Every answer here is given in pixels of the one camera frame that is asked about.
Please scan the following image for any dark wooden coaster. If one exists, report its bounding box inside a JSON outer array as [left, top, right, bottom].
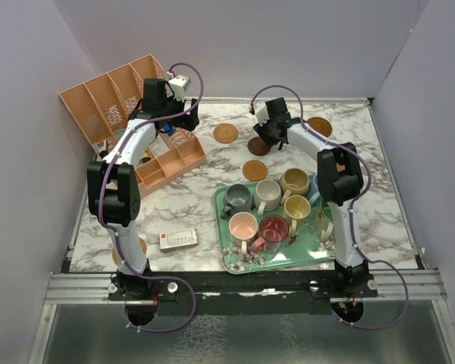
[[247, 136, 271, 156]]

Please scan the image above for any ringed brown wooden coaster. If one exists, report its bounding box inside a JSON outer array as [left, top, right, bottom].
[[307, 117, 332, 137]]

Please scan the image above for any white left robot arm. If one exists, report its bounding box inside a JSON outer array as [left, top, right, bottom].
[[86, 74, 199, 300]]

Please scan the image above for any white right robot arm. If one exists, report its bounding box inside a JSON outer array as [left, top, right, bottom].
[[249, 97, 369, 297]]

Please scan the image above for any woven coaster near base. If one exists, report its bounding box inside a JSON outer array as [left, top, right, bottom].
[[111, 238, 147, 265]]

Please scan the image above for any tan ceramic mug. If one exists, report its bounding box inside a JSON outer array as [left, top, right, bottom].
[[279, 168, 310, 203]]

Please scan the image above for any orange plastic file organizer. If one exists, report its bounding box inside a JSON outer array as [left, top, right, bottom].
[[59, 55, 206, 198]]

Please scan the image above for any cream ceramic mug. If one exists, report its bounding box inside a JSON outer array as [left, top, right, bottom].
[[253, 180, 281, 216]]

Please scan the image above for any grey ceramic mug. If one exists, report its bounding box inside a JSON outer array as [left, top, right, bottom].
[[220, 184, 253, 220]]

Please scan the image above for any blue ceramic mug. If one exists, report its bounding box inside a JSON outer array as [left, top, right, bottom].
[[307, 175, 322, 206]]

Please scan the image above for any yellow ceramic mug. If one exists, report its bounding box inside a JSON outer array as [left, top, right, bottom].
[[282, 195, 311, 237]]

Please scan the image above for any red ceramic mug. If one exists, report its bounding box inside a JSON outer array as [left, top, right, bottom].
[[250, 215, 290, 253]]

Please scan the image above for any green floral mug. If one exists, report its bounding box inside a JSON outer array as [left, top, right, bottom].
[[314, 200, 334, 243]]

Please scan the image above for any pink ceramic mug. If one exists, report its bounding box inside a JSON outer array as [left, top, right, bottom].
[[228, 212, 259, 254]]

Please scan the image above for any green floral tray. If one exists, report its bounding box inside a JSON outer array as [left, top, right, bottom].
[[213, 187, 335, 275]]

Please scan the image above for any white small card box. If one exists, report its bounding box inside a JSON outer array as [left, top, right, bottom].
[[159, 228, 198, 252]]

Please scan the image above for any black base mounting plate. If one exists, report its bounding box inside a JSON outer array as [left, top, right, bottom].
[[60, 257, 380, 331]]

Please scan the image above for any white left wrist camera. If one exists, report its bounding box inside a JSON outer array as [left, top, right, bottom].
[[166, 73, 191, 102]]

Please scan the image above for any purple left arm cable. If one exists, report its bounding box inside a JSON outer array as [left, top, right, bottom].
[[96, 62, 206, 334]]

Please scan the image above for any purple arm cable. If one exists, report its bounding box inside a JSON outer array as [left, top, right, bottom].
[[249, 84, 411, 331], [96, 62, 206, 334]]

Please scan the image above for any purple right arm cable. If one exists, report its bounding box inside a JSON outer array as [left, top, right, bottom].
[[249, 84, 411, 331]]

